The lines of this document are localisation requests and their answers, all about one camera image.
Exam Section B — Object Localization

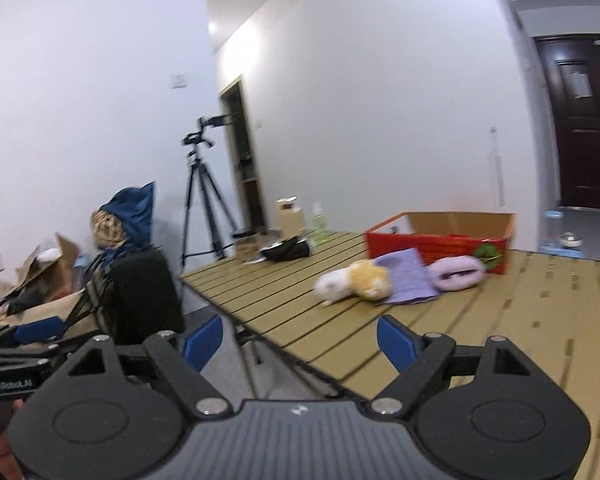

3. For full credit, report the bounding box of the open brown cardboard box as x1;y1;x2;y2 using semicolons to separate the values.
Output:
10;232;81;301

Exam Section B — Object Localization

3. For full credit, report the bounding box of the black tripod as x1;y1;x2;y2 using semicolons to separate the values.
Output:
180;145;241;273

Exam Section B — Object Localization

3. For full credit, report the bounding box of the dark inner doorway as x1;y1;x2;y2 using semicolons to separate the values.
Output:
219;75;268;233

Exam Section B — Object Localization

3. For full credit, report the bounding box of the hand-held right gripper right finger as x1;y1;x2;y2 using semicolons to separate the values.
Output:
367;315;556;418

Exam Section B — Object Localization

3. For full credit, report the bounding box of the white paper notice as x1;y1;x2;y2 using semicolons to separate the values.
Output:
572;71;592;100

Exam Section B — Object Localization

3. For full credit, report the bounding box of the beige folding wagon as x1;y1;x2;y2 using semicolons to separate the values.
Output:
0;287;106;346

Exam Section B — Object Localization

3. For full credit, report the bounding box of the dark blue cloth bag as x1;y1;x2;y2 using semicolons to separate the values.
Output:
100;182;156;261

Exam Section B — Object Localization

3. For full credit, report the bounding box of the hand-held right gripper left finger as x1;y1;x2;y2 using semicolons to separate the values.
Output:
47;314;233;421

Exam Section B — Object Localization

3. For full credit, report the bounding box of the person's left hand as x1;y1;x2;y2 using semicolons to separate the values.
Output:
0;397;28;480

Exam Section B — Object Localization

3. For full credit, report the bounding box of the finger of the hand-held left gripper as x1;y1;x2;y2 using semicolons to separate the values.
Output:
0;316;65;346
0;344;63;367

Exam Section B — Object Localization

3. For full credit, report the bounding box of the black cloth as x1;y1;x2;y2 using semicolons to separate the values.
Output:
260;236;315;262

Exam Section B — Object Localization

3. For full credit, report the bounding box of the purple knitted cloth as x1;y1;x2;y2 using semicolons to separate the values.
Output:
375;249;441;306

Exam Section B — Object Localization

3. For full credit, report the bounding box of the wooden slat folding table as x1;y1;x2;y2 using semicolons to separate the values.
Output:
180;230;600;480

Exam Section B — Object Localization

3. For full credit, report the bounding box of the black video camera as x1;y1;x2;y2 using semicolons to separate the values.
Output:
197;114;236;131

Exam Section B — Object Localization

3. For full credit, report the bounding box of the brown paper carton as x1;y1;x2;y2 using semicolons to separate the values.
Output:
275;197;306;238

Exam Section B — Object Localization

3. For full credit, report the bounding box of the red cardboard box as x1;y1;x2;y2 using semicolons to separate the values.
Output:
366;211;516;276

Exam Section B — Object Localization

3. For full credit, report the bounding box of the black suitcase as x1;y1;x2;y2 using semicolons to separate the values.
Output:
102;249;185;346

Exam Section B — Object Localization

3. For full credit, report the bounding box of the clear jar with brown contents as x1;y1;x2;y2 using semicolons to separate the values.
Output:
232;229;261;261

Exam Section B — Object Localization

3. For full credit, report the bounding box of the green spray bottle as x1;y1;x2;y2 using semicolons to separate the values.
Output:
311;203;331;246

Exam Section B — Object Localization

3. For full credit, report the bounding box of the white and yellow plush toy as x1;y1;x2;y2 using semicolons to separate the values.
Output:
314;260;393;307

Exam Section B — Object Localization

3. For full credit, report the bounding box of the dark brown door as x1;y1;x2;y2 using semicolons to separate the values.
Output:
532;34;600;211

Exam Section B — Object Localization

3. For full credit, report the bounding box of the woven wicker ball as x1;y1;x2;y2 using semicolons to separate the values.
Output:
91;208;128;250

